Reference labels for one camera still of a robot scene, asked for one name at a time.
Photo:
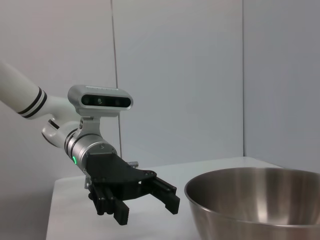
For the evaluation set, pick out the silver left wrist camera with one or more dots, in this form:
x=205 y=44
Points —
x=100 y=100

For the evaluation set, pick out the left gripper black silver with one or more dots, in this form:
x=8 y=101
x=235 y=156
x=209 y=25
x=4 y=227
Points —
x=105 y=165

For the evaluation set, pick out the silver left camera mount bracket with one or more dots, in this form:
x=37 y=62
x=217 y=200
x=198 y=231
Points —
x=90 y=126

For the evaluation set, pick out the stainless steel mixing bowl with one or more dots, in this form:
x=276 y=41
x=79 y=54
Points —
x=257 y=207

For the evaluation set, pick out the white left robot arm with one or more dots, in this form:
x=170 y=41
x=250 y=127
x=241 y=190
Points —
x=20 y=85

